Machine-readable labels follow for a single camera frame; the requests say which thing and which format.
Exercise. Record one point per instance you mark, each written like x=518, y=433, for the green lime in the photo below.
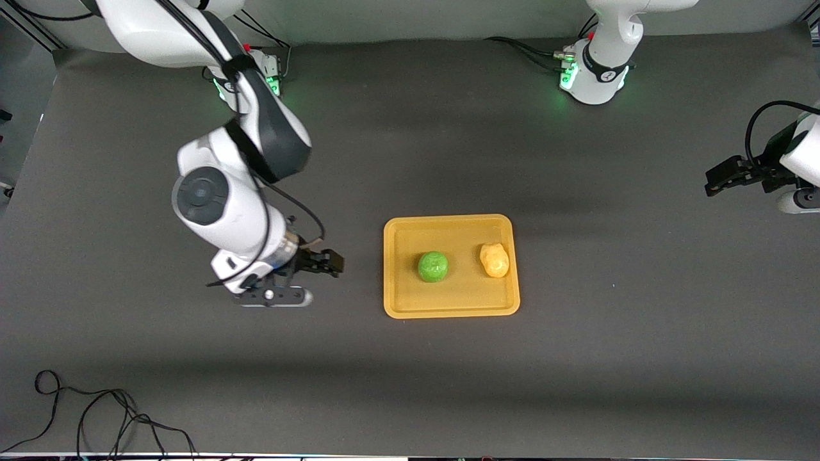
x=433, y=267

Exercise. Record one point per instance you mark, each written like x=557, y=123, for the orange plastic tray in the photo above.
x=458, y=298

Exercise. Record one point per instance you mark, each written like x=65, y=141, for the yellow potato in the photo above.
x=494, y=260

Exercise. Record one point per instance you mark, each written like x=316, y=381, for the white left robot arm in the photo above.
x=602, y=70

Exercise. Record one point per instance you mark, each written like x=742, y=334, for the dark grey table mat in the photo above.
x=384, y=160

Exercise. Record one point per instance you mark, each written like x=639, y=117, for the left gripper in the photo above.
x=766, y=170

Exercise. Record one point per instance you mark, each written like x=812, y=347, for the black aluminium frame rail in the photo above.
x=36, y=32

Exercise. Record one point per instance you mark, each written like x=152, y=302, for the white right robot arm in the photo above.
x=224, y=205

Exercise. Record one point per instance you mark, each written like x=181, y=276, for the black table edge clamp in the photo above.
x=5, y=116

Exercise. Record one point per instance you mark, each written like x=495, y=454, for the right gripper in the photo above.
x=309, y=260

